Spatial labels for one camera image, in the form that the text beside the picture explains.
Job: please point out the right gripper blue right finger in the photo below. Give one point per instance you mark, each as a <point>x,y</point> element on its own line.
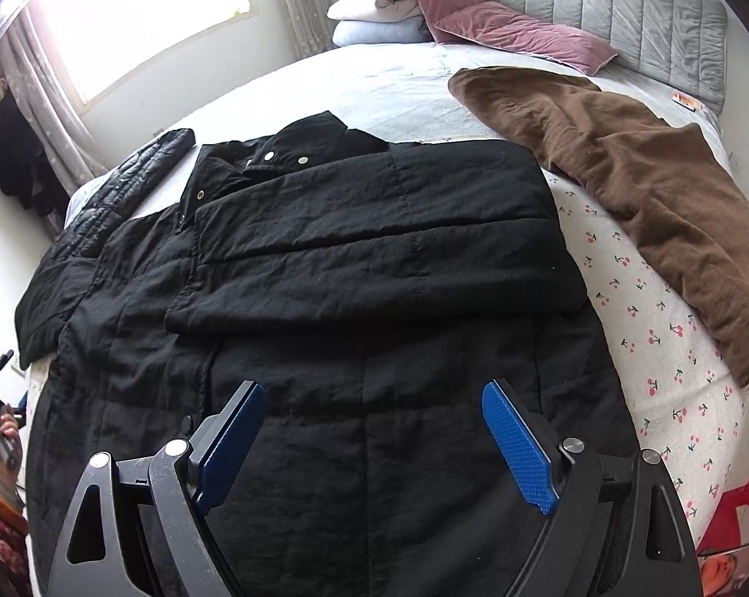
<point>527,443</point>

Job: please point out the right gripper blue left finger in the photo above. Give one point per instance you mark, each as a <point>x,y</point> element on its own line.
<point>220,446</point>

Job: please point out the black quilted jacket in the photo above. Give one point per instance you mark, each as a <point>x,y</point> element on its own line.
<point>312,354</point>

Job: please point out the floral patterned sleeve forearm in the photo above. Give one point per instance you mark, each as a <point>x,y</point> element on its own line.
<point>14,562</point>

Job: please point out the dark clothes hanging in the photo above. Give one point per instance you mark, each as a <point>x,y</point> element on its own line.
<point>25,171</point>

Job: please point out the person's left hand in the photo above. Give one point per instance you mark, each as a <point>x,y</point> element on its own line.
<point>10,449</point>

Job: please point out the cherry print bed sheet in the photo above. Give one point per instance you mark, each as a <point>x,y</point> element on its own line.
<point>654,335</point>

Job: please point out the red foam floor mat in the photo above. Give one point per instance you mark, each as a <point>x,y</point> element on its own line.
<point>724,530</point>

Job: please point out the black puffer jacket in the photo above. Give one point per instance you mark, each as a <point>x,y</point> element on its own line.
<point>101,206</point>

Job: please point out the small orange white packet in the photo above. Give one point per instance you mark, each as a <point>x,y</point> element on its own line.
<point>689,102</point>

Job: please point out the window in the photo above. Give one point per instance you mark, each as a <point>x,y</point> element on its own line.
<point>98,42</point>

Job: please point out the front pink velvet pillow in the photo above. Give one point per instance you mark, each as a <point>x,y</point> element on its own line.
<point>499,27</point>

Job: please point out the light blue pillow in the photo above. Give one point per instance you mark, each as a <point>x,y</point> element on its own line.
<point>357,32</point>

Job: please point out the grey padded headboard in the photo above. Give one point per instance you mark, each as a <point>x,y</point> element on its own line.
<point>682,43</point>

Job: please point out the folded cream blanket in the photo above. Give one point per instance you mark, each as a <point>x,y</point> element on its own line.
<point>377,11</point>

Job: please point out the patterned beige curtain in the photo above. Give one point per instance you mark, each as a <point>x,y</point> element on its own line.
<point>299,0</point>

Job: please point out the brown corduroy garment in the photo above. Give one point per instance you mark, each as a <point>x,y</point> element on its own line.
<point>661,184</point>

